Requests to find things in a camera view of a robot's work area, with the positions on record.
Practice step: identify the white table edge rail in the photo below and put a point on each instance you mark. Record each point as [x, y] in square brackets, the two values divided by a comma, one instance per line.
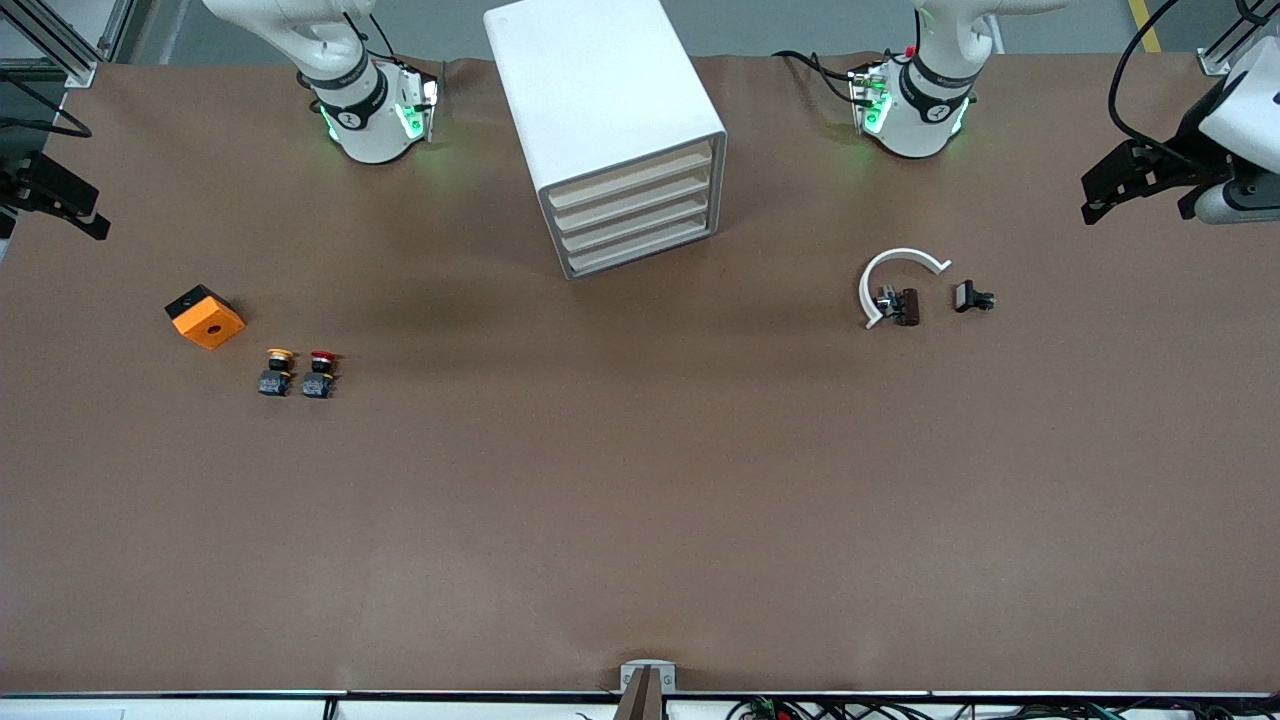
[200, 710]

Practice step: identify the yellow-capped push button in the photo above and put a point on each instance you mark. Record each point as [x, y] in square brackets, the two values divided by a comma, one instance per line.
[275, 383]

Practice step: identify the red-capped push button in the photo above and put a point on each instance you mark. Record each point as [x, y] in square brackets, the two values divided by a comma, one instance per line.
[318, 386]

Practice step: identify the grey arm base connector panel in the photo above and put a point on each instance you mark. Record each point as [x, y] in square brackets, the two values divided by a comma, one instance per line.
[420, 100]
[868, 100]

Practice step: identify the white drawer cabinet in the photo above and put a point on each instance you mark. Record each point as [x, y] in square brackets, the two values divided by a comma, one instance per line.
[590, 90]

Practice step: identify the silver metal bolt fitting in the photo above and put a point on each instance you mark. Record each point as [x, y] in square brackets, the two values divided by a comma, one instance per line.
[886, 302]

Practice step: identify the cream cabinet drawer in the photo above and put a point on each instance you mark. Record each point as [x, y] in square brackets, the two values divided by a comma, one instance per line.
[600, 257]
[600, 234]
[600, 210]
[600, 187]

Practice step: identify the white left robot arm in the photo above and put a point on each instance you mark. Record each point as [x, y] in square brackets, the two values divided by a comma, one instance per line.
[930, 90]

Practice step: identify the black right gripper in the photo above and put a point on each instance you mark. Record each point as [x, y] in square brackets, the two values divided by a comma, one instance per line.
[12, 181]

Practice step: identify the small black clip with plate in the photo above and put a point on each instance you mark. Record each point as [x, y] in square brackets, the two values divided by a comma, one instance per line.
[965, 297]

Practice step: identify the aluminium frame profile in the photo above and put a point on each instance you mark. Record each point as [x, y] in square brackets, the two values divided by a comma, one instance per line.
[60, 40]
[1225, 55]

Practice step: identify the brown cylindrical part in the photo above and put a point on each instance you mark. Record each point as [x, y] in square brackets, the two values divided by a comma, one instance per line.
[908, 307]

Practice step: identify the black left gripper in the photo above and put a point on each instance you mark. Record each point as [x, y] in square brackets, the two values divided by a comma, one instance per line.
[1183, 142]

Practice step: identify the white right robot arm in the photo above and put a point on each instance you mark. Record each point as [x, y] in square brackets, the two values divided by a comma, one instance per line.
[350, 120]

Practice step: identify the dark camera mount post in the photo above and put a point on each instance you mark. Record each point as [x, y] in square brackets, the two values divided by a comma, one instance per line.
[640, 700]

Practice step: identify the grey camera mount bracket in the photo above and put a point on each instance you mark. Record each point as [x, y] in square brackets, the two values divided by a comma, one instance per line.
[668, 680]

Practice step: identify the orange and black button enclosure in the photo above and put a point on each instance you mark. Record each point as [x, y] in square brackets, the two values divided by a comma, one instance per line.
[212, 325]

